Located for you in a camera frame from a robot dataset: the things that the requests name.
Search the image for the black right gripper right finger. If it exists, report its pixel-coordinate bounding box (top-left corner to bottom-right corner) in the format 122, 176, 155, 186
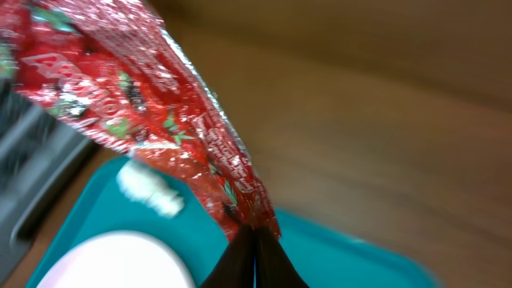
254, 227, 309, 288

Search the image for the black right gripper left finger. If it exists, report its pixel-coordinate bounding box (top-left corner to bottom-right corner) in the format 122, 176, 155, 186
200, 225, 255, 288

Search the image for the large white plate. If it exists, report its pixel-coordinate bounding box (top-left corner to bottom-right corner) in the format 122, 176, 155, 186
37, 230, 195, 288

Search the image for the white napkin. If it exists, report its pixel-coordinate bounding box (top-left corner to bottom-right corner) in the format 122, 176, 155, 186
116, 160, 185, 218

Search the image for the grey plastic dish rack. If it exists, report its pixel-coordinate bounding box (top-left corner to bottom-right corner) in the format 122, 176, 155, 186
1, 79, 97, 281

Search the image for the red snack wrapper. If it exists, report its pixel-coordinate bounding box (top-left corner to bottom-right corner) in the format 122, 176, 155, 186
1, 0, 280, 238

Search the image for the teal plastic serving tray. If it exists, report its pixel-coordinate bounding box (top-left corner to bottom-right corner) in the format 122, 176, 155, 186
27, 157, 439, 288

